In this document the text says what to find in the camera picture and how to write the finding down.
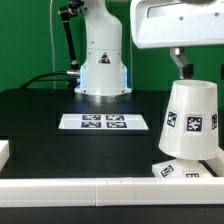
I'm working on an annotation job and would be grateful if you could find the black cable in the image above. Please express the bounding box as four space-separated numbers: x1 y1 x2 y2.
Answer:
19 69 82 90

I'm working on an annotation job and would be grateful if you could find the white marker sheet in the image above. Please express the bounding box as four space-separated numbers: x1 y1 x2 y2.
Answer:
59 114 148 130

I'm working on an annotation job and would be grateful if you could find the white lamp shade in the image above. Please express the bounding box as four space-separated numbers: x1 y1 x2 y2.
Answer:
159 80 218 160

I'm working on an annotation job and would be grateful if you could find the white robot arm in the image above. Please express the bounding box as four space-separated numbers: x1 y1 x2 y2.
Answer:
74 0 224 102

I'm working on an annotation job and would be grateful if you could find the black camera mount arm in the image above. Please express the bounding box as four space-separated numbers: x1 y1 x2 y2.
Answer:
58 0 84 70

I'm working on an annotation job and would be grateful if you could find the white left fence bar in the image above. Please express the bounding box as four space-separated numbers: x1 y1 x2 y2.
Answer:
0 140 10 171

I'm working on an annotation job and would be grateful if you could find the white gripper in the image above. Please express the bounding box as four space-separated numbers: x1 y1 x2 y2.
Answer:
130 0 224 79

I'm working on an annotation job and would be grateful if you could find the white lamp base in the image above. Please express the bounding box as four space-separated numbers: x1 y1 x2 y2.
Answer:
152 158 212 178

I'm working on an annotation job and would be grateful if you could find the white hanging cable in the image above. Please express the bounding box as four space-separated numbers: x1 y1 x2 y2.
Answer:
49 0 57 90

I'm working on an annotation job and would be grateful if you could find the white front fence bar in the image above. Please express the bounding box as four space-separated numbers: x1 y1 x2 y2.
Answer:
0 177 224 207

